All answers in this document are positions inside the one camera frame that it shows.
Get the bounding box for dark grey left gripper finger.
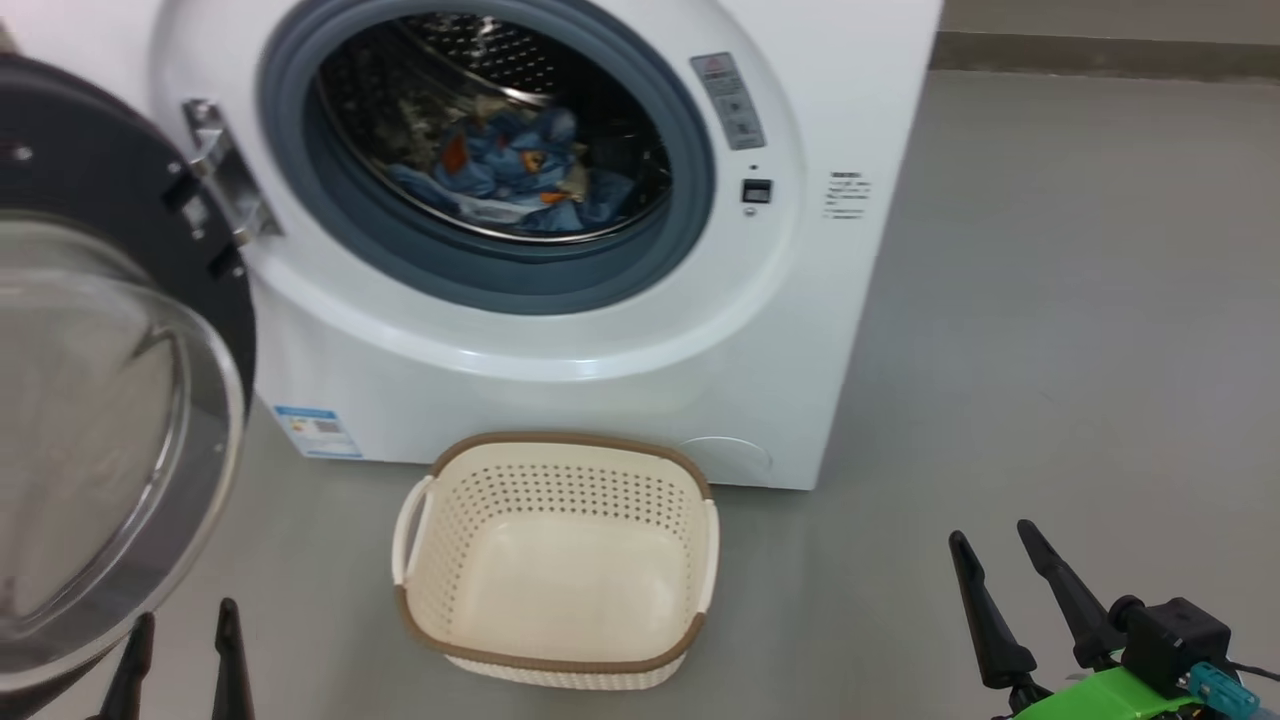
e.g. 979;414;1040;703
212;598;257;720
95;612;157;720

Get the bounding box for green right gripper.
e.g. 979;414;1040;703
947;519;1267;720

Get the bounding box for dark round glass washer door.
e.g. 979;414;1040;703
0;50;259;720

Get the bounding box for light blue garment orange patches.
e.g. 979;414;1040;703
385;162;643;237

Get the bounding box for cream perforated laundry basket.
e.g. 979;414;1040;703
391;431;722;692

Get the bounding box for white front-load washing machine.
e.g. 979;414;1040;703
0;0;945;492

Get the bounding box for metal door hinge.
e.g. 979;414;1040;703
182;97;284;249

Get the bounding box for grey rubber door gasket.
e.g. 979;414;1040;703
257;0;718;317

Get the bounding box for blue energy label sticker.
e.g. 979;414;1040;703
271;404;364;461

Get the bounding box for round white filter cover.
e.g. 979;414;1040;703
678;434;773;483

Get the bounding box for grey warning sticker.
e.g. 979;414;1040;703
689;52;768;152

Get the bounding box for steel perforated washer drum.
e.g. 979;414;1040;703
318;10;673;247

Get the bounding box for teal cable connector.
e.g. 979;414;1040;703
1187;660;1262;717

